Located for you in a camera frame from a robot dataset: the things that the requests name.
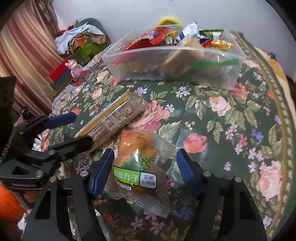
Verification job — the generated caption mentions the golden biscuit sleeve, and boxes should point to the golden biscuit sleeve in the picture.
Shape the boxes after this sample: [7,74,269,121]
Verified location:
[74,91,145,153]

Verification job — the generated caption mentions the dark box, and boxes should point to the dark box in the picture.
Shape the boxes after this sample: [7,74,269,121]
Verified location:
[50,70,75,90]

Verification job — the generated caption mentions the clear plastic container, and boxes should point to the clear plastic container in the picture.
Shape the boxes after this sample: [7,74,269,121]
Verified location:
[101,23,247,91]

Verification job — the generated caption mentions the red box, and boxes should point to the red box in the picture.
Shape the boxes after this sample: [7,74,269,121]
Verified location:
[47,59,73,82]

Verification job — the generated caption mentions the pinkish biscuit sleeve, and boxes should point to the pinkish biscuit sleeve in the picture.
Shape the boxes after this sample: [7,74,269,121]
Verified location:
[162,47,206,75]

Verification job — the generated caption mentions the grey chair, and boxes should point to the grey chair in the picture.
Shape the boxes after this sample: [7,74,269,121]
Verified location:
[76,17,106,36]

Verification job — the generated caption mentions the orange snack packet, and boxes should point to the orange snack packet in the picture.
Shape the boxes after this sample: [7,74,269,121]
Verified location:
[205,38,235,51]

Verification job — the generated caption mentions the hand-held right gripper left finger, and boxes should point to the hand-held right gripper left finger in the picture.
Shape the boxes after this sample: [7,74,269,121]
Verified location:
[23,148,115,241]

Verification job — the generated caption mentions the red chip bag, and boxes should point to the red chip bag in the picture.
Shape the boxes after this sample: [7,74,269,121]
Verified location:
[125,26,171,52]

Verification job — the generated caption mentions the small yellow snack packet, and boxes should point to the small yellow snack packet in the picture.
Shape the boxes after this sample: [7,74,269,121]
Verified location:
[165,31,177,45]

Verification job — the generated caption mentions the pink toy figure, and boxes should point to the pink toy figure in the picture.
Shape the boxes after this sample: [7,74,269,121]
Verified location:
[66,59,83,81]

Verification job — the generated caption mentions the blue and white snack bag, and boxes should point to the blue and white snack bag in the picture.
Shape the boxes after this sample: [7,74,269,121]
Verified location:
[174,21,204,44]

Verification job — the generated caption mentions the bright green snack packet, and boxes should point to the bright green snack packet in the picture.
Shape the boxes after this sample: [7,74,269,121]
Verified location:
[199,29,224,40]

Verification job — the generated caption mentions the pile of clothes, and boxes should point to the pile of clothes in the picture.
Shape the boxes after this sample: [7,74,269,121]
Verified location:
[55,20,107,56]

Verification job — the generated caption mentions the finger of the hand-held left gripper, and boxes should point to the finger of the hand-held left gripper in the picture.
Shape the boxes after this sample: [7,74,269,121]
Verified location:
[30,136,93,163]
[14,113,77,150]

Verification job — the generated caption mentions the long green snack packet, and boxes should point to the long green snack packet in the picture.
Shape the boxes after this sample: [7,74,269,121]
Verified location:
[190,58,240,70]

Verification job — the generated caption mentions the ball snack packet green label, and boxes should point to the ball snack packet green label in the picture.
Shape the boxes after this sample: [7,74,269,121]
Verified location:
[104,130,178,219]

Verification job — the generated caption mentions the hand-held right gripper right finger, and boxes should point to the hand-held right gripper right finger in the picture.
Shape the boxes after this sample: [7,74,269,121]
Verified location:
[177,148,273,241]

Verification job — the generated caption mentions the floral blanket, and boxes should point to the floral blanket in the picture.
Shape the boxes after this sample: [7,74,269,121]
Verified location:
[35,30,296,241]

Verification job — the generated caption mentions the striped brown curtain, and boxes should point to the striped brown curtain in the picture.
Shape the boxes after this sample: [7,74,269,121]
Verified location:
[0,7,61,117]

